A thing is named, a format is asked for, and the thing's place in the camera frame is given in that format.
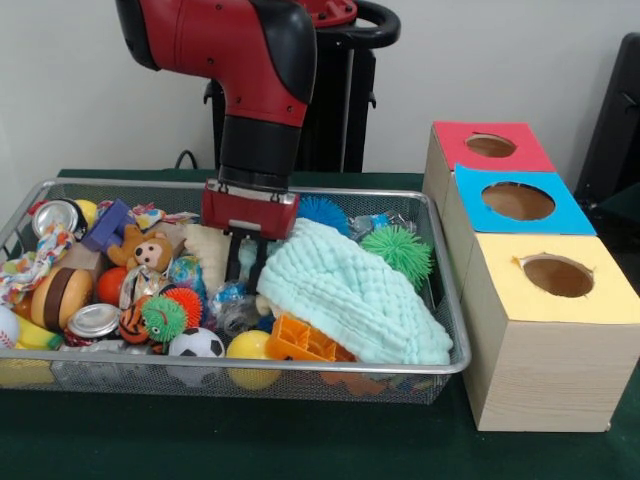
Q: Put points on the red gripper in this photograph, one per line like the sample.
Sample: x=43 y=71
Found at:
x=250 y=215

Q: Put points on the mint green waffle cloth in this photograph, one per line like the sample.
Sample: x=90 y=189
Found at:
x=350 y=300

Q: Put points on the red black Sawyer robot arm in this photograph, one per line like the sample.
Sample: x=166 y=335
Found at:
x=225 y=50

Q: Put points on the wooden box with three holes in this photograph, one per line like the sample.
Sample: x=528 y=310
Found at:
x=550 y=375

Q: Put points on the cream waffle cloth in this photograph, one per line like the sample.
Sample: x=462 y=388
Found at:
x=210 y=255

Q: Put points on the clear blue plastic packet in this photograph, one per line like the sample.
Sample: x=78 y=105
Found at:
x=230 y=300

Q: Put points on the yellow plastic ball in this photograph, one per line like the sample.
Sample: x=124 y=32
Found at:
x=250 y=345

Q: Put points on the blue spiky rubber ball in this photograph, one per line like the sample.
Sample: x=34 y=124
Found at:
x=320 y=210

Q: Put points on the orange plastic brick toy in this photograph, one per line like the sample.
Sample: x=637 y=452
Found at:
x=300 y=340

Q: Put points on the brown plush monkey toy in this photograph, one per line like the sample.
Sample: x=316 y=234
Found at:
x=150 y=252

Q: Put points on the small soccer ball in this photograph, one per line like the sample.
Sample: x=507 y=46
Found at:
x=195 y=345

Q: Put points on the green spiky creature toy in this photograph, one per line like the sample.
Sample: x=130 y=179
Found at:
x=162 y=320

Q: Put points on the green spiky rubber ball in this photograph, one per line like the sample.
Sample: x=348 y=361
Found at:
x=395 y=250

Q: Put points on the dark green tablecloth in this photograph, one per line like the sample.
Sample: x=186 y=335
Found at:
x=250 y=440
x=625 y=220

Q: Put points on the black upright panel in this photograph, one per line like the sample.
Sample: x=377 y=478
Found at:
x=615 y=125

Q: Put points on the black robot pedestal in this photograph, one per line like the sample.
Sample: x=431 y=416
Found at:
x=360 y=125

